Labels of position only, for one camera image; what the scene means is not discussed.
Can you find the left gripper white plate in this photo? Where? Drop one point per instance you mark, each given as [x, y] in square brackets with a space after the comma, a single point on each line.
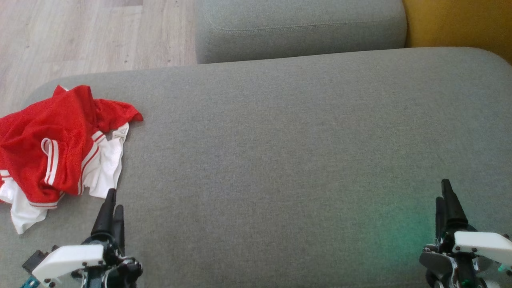
[68, 260]

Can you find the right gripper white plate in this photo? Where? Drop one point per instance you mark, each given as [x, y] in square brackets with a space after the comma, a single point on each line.
[480, 244]

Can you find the red jersey with white trim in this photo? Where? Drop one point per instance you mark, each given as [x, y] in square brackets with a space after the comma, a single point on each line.
[64, 172]

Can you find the grey fabric sofa cushion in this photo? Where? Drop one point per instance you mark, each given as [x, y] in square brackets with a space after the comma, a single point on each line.
[300, 28]

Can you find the grey fabric sofa seat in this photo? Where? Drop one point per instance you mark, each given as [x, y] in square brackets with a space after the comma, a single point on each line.
[280, 160]

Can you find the mustard yellow upholstered furniture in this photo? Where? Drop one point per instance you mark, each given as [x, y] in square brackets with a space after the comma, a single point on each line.
[460, 24]

